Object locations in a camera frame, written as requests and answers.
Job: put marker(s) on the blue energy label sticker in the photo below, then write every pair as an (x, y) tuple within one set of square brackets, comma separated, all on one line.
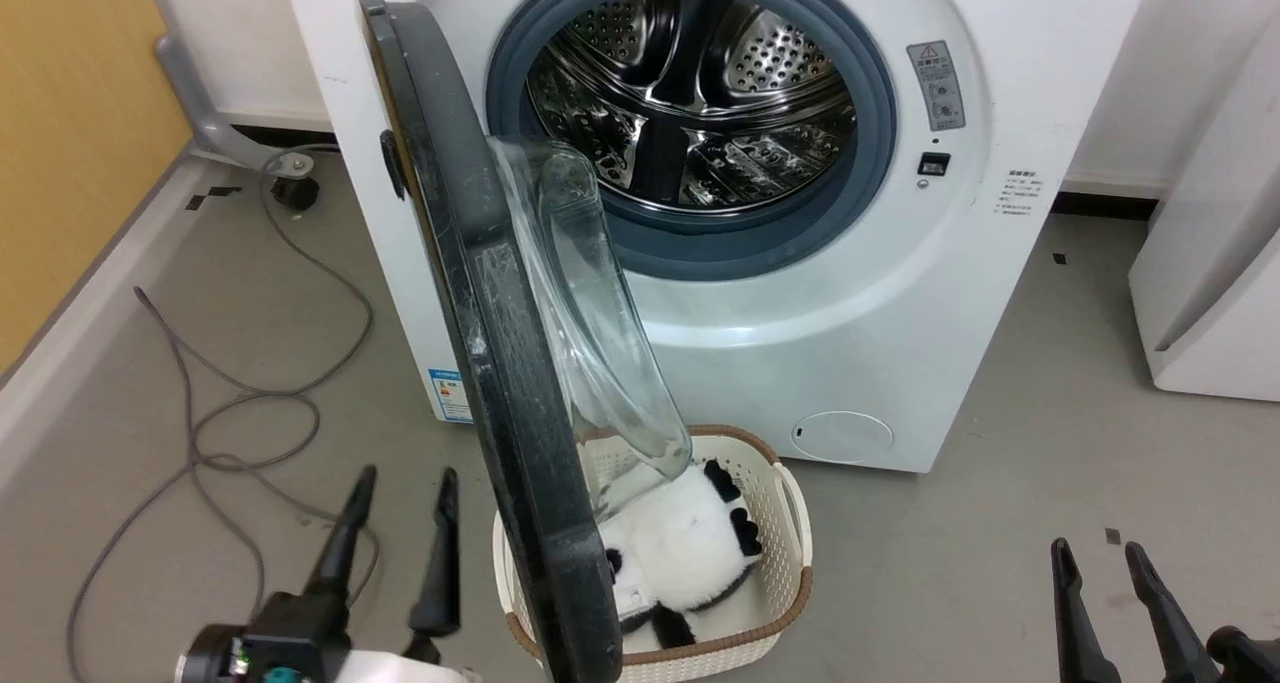
[(451, 396)]

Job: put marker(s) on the black round glass washer door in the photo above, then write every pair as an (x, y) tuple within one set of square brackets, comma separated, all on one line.
[(500, 363)]

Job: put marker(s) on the black door latch socket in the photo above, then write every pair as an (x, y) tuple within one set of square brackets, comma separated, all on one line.
[(933, 163)]

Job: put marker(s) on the cream plastic laundry basket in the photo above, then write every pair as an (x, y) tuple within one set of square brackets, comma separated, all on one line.
[(780, 523)]

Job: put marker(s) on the grey rubber door gasket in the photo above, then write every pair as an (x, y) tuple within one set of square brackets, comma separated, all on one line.
[(740, 248)]

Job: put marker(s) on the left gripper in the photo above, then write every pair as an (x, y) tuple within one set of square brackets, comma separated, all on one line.
[(295, 638)]

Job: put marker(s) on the black and white panda plush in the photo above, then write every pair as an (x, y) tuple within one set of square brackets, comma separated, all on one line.
[(690, 553)]

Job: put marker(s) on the white cabinet appliance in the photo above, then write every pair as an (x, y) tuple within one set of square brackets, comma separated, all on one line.
[(1220, 293)]

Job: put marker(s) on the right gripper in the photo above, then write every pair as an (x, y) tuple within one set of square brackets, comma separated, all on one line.
[(1248, 658)]

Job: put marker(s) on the stainless steel washer drum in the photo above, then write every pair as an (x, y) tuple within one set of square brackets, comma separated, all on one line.
[(690, 93)]

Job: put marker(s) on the round white filter cover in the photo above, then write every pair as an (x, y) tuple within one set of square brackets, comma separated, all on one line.
[(842, 436)]

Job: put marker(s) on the grey warning label sticker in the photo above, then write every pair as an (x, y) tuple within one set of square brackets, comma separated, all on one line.
[(937, 85)]

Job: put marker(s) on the white front-load washing machine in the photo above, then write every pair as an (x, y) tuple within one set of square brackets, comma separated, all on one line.
[(800, 343)]

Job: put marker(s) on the small printed text sticker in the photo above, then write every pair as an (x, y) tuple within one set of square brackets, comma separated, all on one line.
[(1018, 193)]

